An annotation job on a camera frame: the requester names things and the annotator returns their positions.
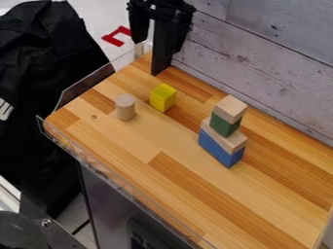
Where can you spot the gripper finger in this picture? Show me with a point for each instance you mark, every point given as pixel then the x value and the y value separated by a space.
pixel 161 45
pixel 138 26

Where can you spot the yellow cube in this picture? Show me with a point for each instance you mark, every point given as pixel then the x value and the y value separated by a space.
pixel 162 97

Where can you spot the wooden cube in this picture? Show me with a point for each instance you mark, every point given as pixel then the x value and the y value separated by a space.
pixel 229 108

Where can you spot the green cube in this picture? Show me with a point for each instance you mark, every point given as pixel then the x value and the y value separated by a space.
pixel 222 127

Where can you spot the wooden cylinder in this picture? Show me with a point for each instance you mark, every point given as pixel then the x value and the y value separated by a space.
pixel 125 108

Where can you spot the blue block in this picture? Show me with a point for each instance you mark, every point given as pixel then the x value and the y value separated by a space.
pixel 216 149

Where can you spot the flat wooden block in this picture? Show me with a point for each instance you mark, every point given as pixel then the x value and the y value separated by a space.
pixel 232 142

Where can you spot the black jacket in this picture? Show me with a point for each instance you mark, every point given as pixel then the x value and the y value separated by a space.
pixel 39 97

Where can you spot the black metal stand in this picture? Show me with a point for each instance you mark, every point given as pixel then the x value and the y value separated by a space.
pixel 26 231

